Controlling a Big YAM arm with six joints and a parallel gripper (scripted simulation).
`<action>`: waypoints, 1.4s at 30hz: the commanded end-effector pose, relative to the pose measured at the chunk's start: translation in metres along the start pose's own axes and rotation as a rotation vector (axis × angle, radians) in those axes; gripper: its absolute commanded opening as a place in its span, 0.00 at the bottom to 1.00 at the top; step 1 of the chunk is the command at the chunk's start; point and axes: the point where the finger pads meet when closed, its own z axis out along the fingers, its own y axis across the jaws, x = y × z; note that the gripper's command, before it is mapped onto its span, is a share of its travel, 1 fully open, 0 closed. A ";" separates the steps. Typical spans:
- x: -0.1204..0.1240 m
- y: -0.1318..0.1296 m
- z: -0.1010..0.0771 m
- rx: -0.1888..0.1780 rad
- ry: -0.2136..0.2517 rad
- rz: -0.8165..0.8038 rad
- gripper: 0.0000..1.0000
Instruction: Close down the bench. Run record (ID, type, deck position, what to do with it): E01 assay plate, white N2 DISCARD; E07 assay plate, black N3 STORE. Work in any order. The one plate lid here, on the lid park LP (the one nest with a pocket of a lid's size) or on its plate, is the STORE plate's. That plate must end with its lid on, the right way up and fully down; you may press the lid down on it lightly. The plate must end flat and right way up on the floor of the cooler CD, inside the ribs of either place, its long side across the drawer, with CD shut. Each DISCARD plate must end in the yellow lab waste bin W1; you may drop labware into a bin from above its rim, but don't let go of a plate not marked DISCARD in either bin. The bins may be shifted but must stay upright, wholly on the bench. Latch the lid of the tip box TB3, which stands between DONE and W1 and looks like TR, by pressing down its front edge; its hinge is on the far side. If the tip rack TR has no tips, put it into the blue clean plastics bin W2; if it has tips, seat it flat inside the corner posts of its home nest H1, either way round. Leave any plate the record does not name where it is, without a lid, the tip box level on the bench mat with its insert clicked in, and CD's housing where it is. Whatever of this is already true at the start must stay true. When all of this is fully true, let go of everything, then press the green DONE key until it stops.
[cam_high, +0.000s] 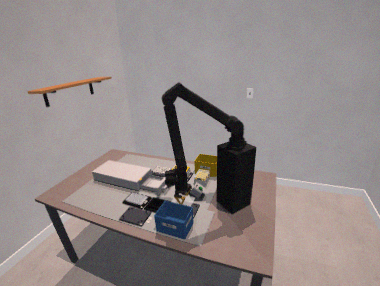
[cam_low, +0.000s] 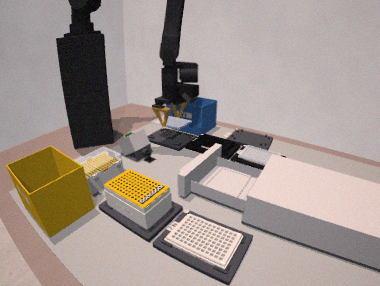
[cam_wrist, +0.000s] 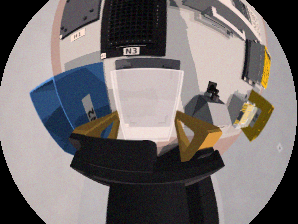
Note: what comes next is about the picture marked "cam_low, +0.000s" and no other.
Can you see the yellow open-top bin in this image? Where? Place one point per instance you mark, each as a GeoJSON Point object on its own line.
{"type": "Point", "coordinates": [63, 199]}

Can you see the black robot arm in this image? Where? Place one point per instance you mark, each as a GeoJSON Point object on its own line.
{"type": "Point", "coordinates": [169, 46]}

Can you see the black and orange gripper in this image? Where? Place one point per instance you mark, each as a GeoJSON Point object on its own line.
{"type": "Point", "coordinates": [166, 111]}

